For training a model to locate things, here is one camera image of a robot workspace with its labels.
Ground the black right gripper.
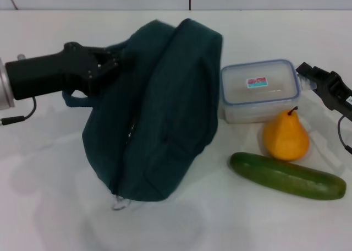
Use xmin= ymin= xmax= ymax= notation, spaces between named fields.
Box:
xmin=295 ymin=61 xmax=352 ymax=116

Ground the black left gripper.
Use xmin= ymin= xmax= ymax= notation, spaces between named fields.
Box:
xmin=5 ymin=41 xmax=135 ymax=101

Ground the clear plastic food container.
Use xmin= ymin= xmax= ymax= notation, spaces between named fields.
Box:
xmin=219 ymin=58 xmax=300 ymax=124

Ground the orange pear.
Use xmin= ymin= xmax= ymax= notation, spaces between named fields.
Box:
xmin=262 ymin=106 xmax=311 ymax=161

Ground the dark teal fabric bag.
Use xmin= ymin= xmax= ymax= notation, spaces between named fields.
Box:
xmin=62 ymin=18 xmax=223 ymax=212

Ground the green cucumber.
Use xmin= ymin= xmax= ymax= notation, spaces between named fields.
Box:
xmin=229 ymin=151 xmax=347 ymax=201

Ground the grey right gripper cable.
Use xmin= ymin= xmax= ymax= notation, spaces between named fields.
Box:
xmin=337 ymin=114 xmax=352 ymax=155

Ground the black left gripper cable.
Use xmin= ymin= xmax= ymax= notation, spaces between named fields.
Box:
xmin=0 ymin=96 xmax=38 ymax=128

